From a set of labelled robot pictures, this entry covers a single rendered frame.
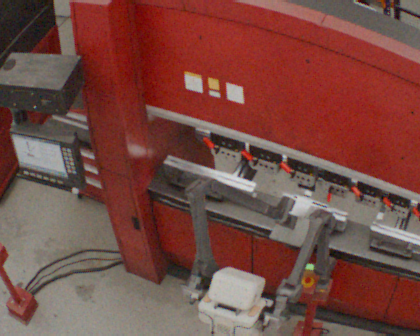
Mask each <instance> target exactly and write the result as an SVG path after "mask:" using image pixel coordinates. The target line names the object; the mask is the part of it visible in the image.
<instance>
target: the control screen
mask: <svg viewBox="0 0 420 336"><path fill-rule="evenodd" d="M12 138H13V142H14V144H15V148H16V152H17V156H18V158H19V162H20V165H21V166H28V167H31V168H34V169H37V170H41V171H48V172H51V173H55V174H58V175H61V176H65V177H67V174H66V171H65V168H64V163H63V160H62V157H61V151H60V149H59V144H57V143H54V142H50V141H43V140H39V139H36V138H35V139H33V138H29V137H26V136H24V137H23V136H19V135H13V134H12ZM26 158H27V159H30V160H31V161H28V160H26Z"/></svg>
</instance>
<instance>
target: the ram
mask: <svg viewBox="0 0 420 336"><path fill-rule="evenodd" d="M134 9H135V12H134V13H135V17H136V18H135V21H136V30H137V38H138V47H139V56H140V65H141V70H142V72H141V75H142V79H143V89H144V94H145V104H146V105H148V106H151V107H153V108H154V107H156V108H160V109H162V110H165V111H169V112H172V113H177V114H181V115H184V116H187V117H191V118H194V119H196V120H199V121H203V122H206V123H209V124H216V125H219V126H222V127H225V128H228V129H231V130H235V131H238V132H241V133H244V134H248V135H250V136H253V137H257V138H260V139H263V140H266V141H269V142H272V143H275V144H279V145H281V146H284V147H287V148H290V149H293V150H296V151H299V152H302V153H304V154H307V155H310V156H313V157H315V158H319V159H321V160H324V161H326V162H329V163H334V164H337V165H340V166H342V167H344V168H347V169H350V170H352V171H355V172H359V173H362V174H364V175H367V176H369V177H374V178H376V179H378V180H380V181H382V182H387V183H389V184H391V185H393V186H394V185H395V186H397V187H399V188H402V189H405V190H407V191H410V192H411V191H412V192H413V193H416V194H419V195H420V85H418V84H416V83H414V82H412V81H410V80H407V79H405V78H402V77H399V76H397V75H394V74H392V73H389V72H387V71H385V70H383V69H381V68H378V67H375V66H372V65H370V64H367V63H365V62H363V61H361V60H359V59H356V58H353V57H350V56H347V55H344V54H341V53H339V52H337V51H334V50H331V49H328V48H325V47H322V46H318V45H315V44H312V43H309V42H307V41H304V40H302V39H299V38H296V37H293V36H289V35H286V34H283V33H279V32H276V31H272V30H269V29H265V28H262V27H257V26H252V25H248V24H244V23H241V22H237V21H234V20H228V19H224V18H221V17H217V16H210V15H207V14H200V13H196V12H189V11H186V10H179V9H172V8H169V7H168V8H165V7H162V6H161V7H160V6H156V5H154V6H153V5H150V4H149V5H147V4H140V3H135V4H134ZM185 72H188V73H191V74H198V75H201V78H202V85H201V86H202V93H201V92H199V91H196V90H192V89H186V78H185ZM208 78H211V79H215V80H218V85H219V90H217V89H214V88H209V80H208ZM226 82H227V83H231V84H234V85H237V86H240V87H243V93H244V104H242V103H239V102H236V101H232V100H229V99H227V91H226ZM209 89H210V90H214V91H217V92H219V93H220V97H215V96H212V95H210V90H209ZM147 113H149V114H151V115H155V116H158V117H163V118H167V119H170V120H173V121H175V122H179V123H182V124H185V125H188V126H190V125H192V126H195V127H197V128H200V129H204V130H207V131H210V132H213V133H217V134H220V135H223V136H226V137H229V138H232V139H235V140H238V141H242V142H245V143H248V144H251V145H254V146H257V147H260V148H263V149H267V150H269V151H272V152H275V153H279V154H281V155H284V156H287V157H290V158H293V159H296V160H302V161H304V162H307V163H310V164H313V165H316V166H318V167H321V168H324V169H326V170H329V171H331V172H334V173H339V174H341V175H344V176H347V177H349V178H351V179H356V180H359V181H361V182H364V183H366V184H370V185H373V186H375V187H377V188H382V189H384V190H386V191H388V192H389V191H390V192H392V193H394V194H396V195H397V194H398V195H400V196H402V197H406V198H408V199H410V200H414V201H416V202H419V203H420V199H419V198H415V197H413V196H409V195H407V194H405V193H401V192H399V191H397V190H393V189H391V188H389V187H384V186H382V185H380V184H378V183H373V182H371V181H369V180H366V179H364V178H362V179H361V178H359V177H357V176H355V175H352V174H350V173H347V172H342V171H340V170H337V169H334V168H332V167H329V166H327V165H324V164H321V163H319V162H313V161H310V160H308V159H305V158H302V157H299V156H297V155H294V154H290V153H288V152H285V151H281V150H279V149H276V148H273V147H269V146H267V145H264V144H261V143H257V142H254V141H251V140H249V139H245V138H242V137H239V136H235V135H232V134H229V133H226V132H223V131H220V130H217V129H214V128H210V127H207V126H204V125H201V124H198V125H197V124H195V123H192V122H188V121H185V120H182V119H179V118H175V117H173V116H170V115H163V114H161V113H158V112H155V111H151V110H147Z"/></svg>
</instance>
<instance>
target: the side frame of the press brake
mask: <svg viewBox="0 0 420 336"><path fill-rule="evenodd" d="M134 4H135V3H134V2H132V0H70V1H69V5H70V6H69V7H70V12H71V13H70V15H71V22H72V27H73V28H72V30H73V38H74V44H75V45H74V47H75V52H76V55H79V56H82V61H81V62H82V65H83V66H82V68H83V74H84V81H85V84H84V86H83V87H82V88H81V91H82V97H83V103H84V110H85V113H86V120H87V123H88V124H87V127H88V130H89V137H90V141H91V143H92V151H93V154H94V158H95V164H96V168H97V172H98V175H99V179H100V185H101V189H102V193H103V197H104V200H105V203H106V207H107V210H108V214H109V218H110V220H111V224H112V228H113V231H114V235H115V238H116V241H117V245H118V248H119V252H120V255H121V258H122V261H123V264H124V267H125V269H126V271H127V272H128V273H132V274H134V275H136V276H139V277H141V278H143V279H146V280H148V281H150V282H153V283H155V284H157V285H160V284H161V282H162V281H163V280H164V277H165V276H166V274H167V269H168V266H169V265H170V264H171V263H170V261H169V260H168V258H167V257H166V255H165V253H164V252H163V250H162V249H161V245H160V240H159V235H158V230H157V226H156V220H155V216H154V211H153V206H152V201H151V197H150V194H148V190H147V188H148V186H149V185H150V183H151V180H153V178H154V176H155V175H156V173H157V172H158V170H159V169H160V167H161V166H162V164H163V163H164V161H165V160H166V157H167V156H168V155H171V156H174V157H177V158H180V159H183V160H186V161H189V162H192V163H194V164H197V165H201V166H204V167H207V168H210V169H213V170H216V169H215V159H214V154H213V153H212V151H211V149H210V148H209V147H208V146H207V145H204V144H201V143H198V142H196V138H195V128H196V127H195V126H192V125H190V126H188V125H185V124H182V123H179V122H175V121H173V120H170V119H167V118H163V117H158V116H155V115H151V114H149V113H147V110H146V104H145V94H144V89H143V79H142V75H141V72H142V70H141V65H140V56H139V47H138V38H137V30H136V21H135V18H136V17H135V13H134V12H135V9H134Z"/></svg>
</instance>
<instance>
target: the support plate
mask: <svg viewBox="0 0 420 336"><path fill-rule="evenodd" d="M318 208H319V207H314V206H312V205H311V206H310V207H309V209H308V211H307V212H306V213H305V215H304V216H305V217H306V218H304V217H303V221H302V220H299V219H297V222H296V224H295V226H294V229H288V228H286V227H283V226H280V225H277V224H276V225H275V227H274V229H273V231H272V233H271V235H270V237H269V238H270V239H273V240H275V241H278V242H279V241H281V242H283V243H286V244H288V245H289V244H291V245H294V246H295V247H300V248H301V246H302V245H303V243H304V240H305V237H306V235H307V232H308V228H309V221H310V219H309V220H308V219H307V218H309V215H310V214H311V213H312V212H314V210H315V209H318Z"/></svg>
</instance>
